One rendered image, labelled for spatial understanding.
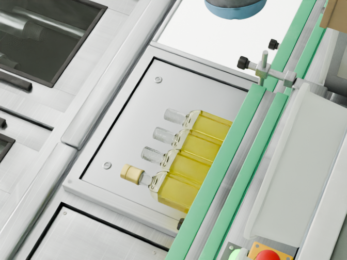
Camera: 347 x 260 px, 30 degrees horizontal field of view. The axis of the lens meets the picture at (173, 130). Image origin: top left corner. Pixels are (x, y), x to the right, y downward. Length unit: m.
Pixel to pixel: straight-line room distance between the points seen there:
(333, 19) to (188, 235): 0.46
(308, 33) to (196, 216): 0.60
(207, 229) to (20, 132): 0.69
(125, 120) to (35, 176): 0.26
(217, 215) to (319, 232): 0.49
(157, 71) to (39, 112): 0.33
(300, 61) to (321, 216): 0.82
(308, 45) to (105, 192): 0.59
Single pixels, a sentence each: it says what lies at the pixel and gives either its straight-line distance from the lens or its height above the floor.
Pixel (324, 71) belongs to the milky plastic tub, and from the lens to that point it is 1.37.
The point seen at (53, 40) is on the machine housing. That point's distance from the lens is 1.89.
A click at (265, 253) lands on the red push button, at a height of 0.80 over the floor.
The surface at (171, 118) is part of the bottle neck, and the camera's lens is 1.48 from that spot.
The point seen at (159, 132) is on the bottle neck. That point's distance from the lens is 1.45.
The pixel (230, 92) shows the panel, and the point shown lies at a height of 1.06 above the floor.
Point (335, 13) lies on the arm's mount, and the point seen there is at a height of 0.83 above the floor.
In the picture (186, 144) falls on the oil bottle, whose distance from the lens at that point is 1.41.
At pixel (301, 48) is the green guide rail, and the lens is 1.57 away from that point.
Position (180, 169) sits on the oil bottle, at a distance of 1.38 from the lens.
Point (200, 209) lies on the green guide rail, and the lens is 1.22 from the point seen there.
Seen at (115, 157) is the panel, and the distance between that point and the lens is 1.59.
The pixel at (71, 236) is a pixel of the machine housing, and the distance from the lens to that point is 1.55.
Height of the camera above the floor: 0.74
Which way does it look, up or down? 14 degrees up
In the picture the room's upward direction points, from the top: 69 degrees counter-clockwise
